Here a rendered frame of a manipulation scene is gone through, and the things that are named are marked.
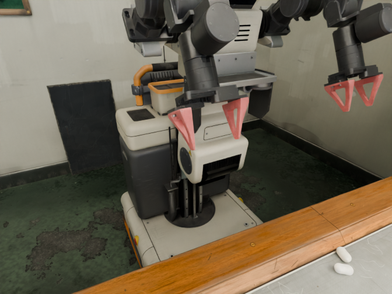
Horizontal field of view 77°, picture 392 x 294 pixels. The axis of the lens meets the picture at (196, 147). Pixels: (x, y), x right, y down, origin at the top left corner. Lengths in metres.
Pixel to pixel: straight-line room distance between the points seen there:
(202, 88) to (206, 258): 0.34
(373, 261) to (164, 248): 0.81
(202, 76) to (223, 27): 0.09
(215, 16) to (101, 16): 1.73
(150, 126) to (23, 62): 1.26
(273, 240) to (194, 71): 0.40
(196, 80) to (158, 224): 0.97
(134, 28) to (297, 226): 0.63
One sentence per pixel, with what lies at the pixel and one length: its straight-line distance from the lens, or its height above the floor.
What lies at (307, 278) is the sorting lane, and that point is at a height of 0.74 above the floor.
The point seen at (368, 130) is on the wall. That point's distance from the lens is 2.29.
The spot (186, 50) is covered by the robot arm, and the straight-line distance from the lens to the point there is 0.46.
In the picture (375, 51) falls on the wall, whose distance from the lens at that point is 2.22.
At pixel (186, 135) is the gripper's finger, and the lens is 0.45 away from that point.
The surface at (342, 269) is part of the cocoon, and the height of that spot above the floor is 0.76.
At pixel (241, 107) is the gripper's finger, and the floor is 1.05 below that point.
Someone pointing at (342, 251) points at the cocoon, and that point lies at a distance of 0.65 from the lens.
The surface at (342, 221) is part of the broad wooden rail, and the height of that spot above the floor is 0.76.
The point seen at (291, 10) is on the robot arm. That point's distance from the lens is 0.83.
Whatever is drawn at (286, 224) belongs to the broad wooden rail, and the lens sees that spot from 0.65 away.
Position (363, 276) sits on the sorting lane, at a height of 0.74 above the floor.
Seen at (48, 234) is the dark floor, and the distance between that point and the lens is 1.87.
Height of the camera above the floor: 1.20
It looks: 28 degrees down
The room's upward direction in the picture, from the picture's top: straight up
